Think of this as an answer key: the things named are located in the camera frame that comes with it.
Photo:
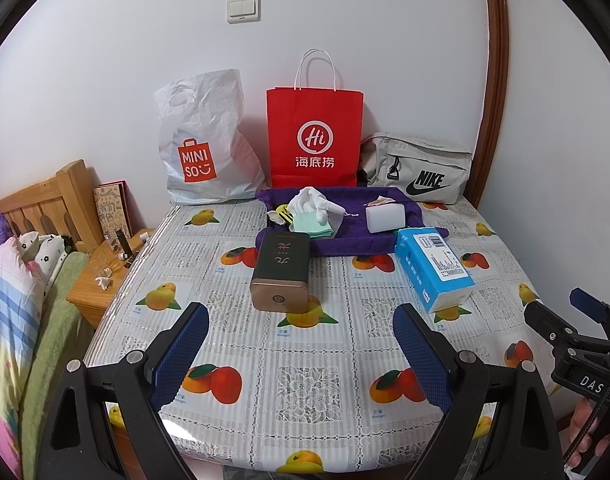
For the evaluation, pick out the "white plastic shopping bag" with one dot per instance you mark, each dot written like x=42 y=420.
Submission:
x=205 y=110

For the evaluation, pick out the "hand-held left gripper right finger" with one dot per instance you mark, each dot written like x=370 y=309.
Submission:
x=422 y=355

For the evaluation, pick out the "colourful striped blanket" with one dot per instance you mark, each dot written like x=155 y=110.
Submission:
x=5 y=335

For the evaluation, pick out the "light green cloth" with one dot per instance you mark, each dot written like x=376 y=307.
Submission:
x=310 y=229

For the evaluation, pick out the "wooden bed headboard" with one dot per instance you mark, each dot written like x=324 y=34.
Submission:
x=60 y=195

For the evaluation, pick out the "fruit print tablecloth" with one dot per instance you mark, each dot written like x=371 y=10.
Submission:
x=285 y=340

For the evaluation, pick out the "blue tissue pack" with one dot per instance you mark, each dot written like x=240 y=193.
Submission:
x=435 y=270

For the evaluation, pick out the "yellow and black cloth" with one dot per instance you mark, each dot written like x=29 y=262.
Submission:
x=285 y=215

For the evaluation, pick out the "fruit print packet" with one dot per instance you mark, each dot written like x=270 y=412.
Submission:
x=380 y=201

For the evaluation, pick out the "white spotted pillow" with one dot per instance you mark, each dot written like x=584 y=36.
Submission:
x=40 y=257

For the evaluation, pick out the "person's right hand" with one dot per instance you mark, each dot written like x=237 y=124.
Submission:
x=577 y=427

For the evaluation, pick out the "red paper bag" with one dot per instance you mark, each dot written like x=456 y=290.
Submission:
x=315 y=110

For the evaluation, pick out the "wooden nightstand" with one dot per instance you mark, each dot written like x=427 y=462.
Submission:
x=85 y=302

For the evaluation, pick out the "white wall light switch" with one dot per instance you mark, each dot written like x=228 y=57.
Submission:
x=243 y=8

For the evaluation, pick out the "small black device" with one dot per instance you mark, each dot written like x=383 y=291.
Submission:
x=123 y=242

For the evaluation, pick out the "dark green tin box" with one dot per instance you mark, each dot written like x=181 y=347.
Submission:
x=280 y=265

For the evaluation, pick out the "grey waist bag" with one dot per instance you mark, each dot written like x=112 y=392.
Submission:
x=425 y=160

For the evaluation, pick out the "green bed sheet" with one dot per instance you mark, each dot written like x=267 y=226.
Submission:
x=55 y=340

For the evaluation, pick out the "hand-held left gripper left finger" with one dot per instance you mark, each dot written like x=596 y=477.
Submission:
x=177 y=355

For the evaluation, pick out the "brown wooden door frame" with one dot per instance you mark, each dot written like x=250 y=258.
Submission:
x=495 y=85

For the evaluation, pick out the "clear glass cup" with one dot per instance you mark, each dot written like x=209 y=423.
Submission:
x=102 y=260

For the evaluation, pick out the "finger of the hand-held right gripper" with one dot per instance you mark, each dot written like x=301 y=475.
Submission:
x=545 y=325
x=590 y=304

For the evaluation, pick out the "white sponge block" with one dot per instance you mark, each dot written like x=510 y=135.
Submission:
x=385 y=219

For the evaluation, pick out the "brown illustrated notebook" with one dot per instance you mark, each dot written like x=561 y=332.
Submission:
x=110 y=210

